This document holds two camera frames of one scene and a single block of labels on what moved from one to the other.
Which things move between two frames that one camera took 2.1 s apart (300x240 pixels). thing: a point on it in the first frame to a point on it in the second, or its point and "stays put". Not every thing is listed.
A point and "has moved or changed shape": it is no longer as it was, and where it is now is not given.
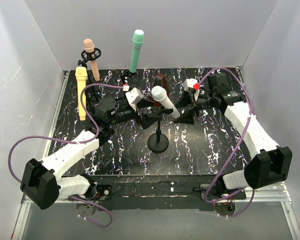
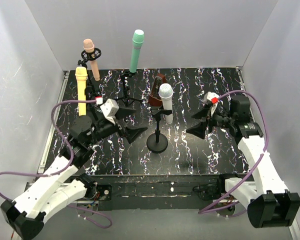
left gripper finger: [143, 103] to [123, 112]
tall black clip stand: [158, 142] stays put
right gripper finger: [186, 118] to [198, 130]
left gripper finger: [148, 120] to [132, 133]
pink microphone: [89, 47] stays put
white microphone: [159, 93] has moved or changed shape
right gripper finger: [185, 100] to [201, 114]
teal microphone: [138, 40] stays put
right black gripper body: [194, 107] to [207, 120]
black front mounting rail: [166, 192] stays put
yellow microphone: [81, 73] stays put
